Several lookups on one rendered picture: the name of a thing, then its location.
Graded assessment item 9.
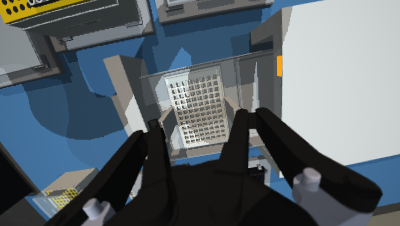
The white multi-well plate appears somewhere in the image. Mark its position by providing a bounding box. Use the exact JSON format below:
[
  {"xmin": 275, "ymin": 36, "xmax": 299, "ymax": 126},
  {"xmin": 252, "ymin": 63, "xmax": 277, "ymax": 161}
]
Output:
[
  {"xmin": 164, "ymin": 66, "xmax": 230, "ymax": 148},
  {"xmin": 167, "ymin": 0, "xmax": 201, "ymax": 6}
]

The blue flat mat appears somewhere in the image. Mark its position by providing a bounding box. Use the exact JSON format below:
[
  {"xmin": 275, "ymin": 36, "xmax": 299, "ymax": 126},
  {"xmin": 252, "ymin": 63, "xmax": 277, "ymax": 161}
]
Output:
[{"xmin": 0, "ymin": 0, "xmax": 400, "ymax": 207}]

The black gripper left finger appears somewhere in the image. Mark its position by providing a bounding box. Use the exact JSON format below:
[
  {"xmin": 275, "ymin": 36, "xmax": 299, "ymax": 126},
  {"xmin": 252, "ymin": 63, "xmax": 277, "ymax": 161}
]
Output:
[{"xmin": 43, "ymin": 107, "xmax": 177, "ymax": 226}]

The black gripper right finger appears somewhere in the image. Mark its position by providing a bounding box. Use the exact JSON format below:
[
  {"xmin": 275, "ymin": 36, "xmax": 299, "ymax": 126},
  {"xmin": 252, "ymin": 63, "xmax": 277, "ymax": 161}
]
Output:
[{"xmin": 205, "ymin": 96, "xmax": 383, "ymax": 226}]

